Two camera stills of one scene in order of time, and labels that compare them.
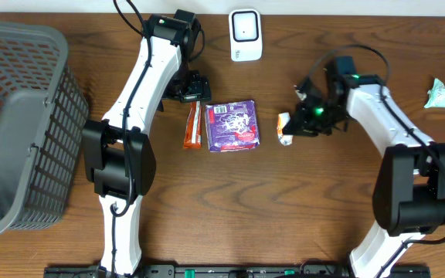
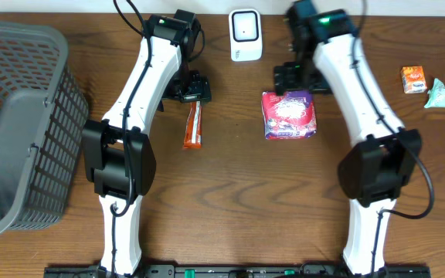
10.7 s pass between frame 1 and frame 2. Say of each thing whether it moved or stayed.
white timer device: stayed
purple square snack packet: moved
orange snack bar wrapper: stayed
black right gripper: moved
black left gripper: stayed
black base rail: stayed
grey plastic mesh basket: stayed
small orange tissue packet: moved
